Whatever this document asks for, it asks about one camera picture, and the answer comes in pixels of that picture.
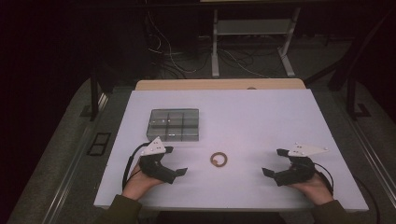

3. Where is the clear plastic compartment box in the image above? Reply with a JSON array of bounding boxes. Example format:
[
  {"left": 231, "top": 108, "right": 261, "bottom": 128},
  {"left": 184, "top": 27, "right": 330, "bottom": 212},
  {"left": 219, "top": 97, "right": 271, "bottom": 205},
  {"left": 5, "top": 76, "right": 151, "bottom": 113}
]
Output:
[{"left": 146, "top": 107, "right": 200, "bottom": 143}]

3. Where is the black frame post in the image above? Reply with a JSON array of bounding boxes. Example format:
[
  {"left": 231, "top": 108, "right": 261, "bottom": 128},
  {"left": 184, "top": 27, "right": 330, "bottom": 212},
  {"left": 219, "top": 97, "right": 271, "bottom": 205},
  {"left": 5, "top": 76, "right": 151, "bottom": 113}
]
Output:
[
  {"left": 346, "top": 74, "right": 372, "bottom": 121},
  {"left": 89, "top": 69, "right": 109, "bottom": 122}
]

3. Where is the brown ring bracelet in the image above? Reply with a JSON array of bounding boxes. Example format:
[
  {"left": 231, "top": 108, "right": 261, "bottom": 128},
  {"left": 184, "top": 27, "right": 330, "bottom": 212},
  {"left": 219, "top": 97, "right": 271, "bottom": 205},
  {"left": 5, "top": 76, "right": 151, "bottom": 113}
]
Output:
[{"left": 209, "top": 151, "right": 229, "bottom": 168}]

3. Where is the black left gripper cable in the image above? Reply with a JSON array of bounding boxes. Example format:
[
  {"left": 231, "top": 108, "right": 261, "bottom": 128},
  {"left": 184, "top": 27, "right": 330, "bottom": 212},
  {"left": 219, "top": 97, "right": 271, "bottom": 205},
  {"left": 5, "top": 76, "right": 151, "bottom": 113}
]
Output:
[{"left": 121, "top": 142, "right": 151, "bottom": 190}]

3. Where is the wooden table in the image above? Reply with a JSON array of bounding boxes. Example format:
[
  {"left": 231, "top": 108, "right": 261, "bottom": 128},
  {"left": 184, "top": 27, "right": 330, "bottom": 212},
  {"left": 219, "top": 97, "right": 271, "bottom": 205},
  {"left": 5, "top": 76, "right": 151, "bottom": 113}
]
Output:
[{"left": 134, "top": 77, "right": 307, "bottom": 91}]

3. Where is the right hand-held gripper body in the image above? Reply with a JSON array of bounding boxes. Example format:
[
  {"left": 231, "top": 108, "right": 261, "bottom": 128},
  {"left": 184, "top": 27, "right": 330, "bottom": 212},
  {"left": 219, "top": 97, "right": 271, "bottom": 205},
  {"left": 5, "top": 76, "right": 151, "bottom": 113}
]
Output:
[{"left": 274, "top": 142, "right": 330, "bottom": 187}]

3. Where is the person's left hand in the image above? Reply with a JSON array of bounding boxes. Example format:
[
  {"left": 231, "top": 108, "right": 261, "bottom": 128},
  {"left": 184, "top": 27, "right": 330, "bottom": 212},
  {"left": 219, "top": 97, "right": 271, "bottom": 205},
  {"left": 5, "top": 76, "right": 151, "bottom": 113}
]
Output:
[{"left": 121, "top": 163, "right": 164, "bottom": 202}]

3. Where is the white table board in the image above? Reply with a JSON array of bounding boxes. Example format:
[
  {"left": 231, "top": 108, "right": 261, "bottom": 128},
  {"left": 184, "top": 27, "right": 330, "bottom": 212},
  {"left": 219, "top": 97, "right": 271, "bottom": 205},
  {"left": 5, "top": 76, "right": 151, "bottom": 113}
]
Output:
[{"left": 92, "top": 89, "right": 370, "bottom": 213}]

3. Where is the aluminium floor rail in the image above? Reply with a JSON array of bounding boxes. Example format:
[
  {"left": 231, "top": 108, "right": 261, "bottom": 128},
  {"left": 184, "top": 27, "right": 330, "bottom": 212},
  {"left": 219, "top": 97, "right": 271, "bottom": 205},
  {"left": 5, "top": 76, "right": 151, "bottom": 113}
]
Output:
[
  {"left": 41, "top": 92, "right": 110, "bottom": 224},
  {"left": 339, "top": 102, "right": 396, "bottom": 200}
]

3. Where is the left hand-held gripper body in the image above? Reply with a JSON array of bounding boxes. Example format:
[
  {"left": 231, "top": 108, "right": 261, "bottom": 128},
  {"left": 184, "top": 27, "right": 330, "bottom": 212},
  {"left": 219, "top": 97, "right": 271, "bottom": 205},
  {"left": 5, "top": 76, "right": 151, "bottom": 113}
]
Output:
[{"left": 138, "top": 136, "right": 177, "bottom": 185}]

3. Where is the white metal stand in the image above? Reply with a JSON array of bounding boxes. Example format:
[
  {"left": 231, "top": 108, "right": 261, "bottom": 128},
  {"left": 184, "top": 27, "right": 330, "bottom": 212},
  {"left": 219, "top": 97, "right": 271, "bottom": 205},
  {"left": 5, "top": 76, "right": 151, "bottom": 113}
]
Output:
[{"left": 210, "top": 7, "right": 302, "bottom": 78}]

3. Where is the white floor cable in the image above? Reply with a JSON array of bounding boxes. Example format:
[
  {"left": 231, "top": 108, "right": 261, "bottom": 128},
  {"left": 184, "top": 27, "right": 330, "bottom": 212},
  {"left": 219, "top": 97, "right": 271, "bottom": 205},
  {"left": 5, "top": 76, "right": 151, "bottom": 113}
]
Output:
[{"left": 146, "top": 10, "right": 200, "bottom": 76}]

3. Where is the person's right hand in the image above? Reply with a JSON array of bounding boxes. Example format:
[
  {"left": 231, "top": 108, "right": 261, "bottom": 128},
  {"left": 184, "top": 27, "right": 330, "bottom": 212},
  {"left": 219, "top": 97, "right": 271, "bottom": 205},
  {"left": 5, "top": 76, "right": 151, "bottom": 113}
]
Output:
[{"left": 288, "top": 173, "right": 334, "bottom": 206}]

